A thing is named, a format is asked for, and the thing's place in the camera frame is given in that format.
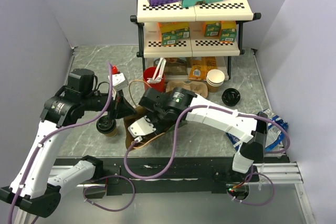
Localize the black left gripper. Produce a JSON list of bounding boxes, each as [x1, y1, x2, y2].
[[81, 85, 137, 121]]

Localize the brown paper coffee cup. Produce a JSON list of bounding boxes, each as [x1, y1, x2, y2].
[[105, 126, 118, 137]]

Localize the black plastic cup lid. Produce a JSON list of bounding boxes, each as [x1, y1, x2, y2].
[[96, 115, 117, 134]]

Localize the green paper bag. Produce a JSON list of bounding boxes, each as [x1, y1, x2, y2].
[[123, 79, 187, 150]]

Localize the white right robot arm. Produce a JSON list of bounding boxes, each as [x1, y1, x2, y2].
[[129, 88, 268, 181]]

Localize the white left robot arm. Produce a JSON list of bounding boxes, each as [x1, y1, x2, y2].
[[1, 67, 135, 218]]

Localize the white wrapped straws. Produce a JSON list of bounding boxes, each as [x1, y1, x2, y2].
[[146, 58, 166, 84]]

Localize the red plastic cup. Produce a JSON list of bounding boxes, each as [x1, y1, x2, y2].
[[143, 67, 165, 92]]

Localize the spare brown cup carriers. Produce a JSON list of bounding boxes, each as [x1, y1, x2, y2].
[[166, 80, 208, 98]]

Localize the brown snack bag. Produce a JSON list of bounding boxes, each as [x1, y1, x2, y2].
[[164, 57, 187, 76]]

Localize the orange snack bag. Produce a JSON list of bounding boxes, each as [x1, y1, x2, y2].
[[188, 57, 217, 81]]

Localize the stacked paper cups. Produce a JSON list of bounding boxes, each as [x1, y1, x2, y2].
[[206, 69, 225, 93]]

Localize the spare black cup lid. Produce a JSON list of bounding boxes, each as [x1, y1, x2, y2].
[[222, 88, 241, 106]]

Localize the cream black shelf rack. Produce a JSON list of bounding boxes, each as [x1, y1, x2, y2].
[[130, 0, 261, 71]]

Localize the green yellow box left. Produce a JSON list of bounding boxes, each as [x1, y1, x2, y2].
[[158, 22, 190, 46]]

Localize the green yellow box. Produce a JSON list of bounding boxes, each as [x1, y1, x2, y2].
[[202, 21, 237, 42], [158, 22, 190, 46]]

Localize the green yellow box right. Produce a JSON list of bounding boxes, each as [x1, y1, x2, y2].
[[202, 21, 237, 42]]

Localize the blue chips bag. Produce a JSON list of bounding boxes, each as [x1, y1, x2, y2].
[[226, 109, 288, 153]]

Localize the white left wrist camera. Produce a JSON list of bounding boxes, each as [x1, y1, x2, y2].
[[111, 65, 129, 98]]

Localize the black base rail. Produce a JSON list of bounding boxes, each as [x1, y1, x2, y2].
[[55, 156, 289, 196]]

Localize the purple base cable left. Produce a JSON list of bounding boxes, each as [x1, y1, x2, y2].
[[82, 175, 136, 211]]

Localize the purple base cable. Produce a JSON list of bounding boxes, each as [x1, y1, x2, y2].
[[82, 175, 136, 211], [230, 173, 276, 207]]

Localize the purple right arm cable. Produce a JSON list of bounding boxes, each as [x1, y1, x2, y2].
[[123, 105, 291, 180]]

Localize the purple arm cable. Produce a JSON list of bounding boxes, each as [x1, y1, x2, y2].
[[123, 105, 291, 180], [7, 61, 114, 224]]

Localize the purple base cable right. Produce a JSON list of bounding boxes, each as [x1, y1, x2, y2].
[[230, 173, 276, 207]]

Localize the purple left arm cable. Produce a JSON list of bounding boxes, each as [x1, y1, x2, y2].
[[7, 61, 114, 224]]

